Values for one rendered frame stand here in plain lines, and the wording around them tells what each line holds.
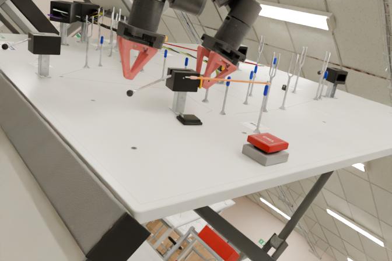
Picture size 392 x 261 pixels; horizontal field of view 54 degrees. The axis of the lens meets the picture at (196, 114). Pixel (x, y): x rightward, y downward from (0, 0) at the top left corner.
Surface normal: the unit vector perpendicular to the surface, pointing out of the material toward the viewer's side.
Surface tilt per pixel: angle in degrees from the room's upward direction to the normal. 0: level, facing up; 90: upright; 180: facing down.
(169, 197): 46
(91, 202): 90
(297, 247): 90
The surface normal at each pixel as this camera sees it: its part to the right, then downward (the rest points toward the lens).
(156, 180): 0.15, -0.94
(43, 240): -0.43, -0.63
